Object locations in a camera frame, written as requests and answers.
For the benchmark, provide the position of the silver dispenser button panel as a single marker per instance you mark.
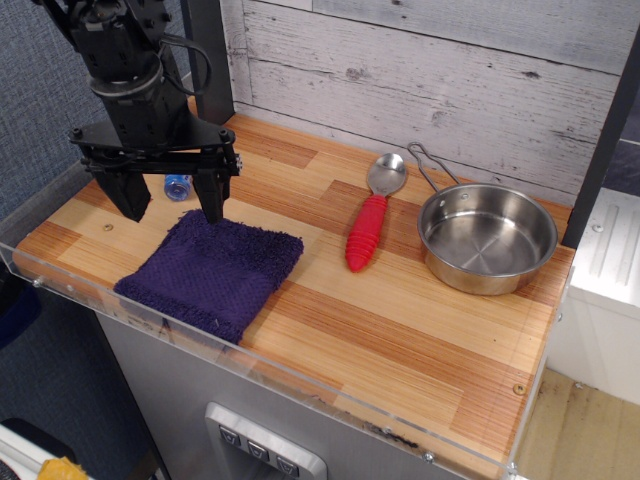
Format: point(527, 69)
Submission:
point(248, 450)

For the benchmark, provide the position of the grey toy fridge cabinet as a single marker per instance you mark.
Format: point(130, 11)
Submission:
point(366, 417)

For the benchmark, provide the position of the purple towel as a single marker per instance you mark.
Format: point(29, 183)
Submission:
point(214, 277)

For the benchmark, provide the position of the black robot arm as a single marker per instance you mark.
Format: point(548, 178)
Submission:
point(116, 39)

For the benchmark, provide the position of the dark grey vertical post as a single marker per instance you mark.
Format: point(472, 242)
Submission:
point(203, 24)

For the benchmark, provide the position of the small blue can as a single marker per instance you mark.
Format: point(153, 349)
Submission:
point(177, 188)

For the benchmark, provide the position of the white side cabinet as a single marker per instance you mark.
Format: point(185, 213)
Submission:
point(595, 340)

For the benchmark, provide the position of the dark right frame post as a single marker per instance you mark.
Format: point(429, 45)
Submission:
point(611, 132)

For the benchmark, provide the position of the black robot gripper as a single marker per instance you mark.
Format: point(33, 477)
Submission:
point(150, 129)

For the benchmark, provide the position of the small stainless steel pan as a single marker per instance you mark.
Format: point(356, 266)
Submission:
point(479, 238)

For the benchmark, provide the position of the red handled metal spoon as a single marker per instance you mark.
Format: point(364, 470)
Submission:
point(385, 177)

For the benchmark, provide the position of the clear acrylic counter guard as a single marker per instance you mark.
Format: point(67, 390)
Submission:
point(395, 308)

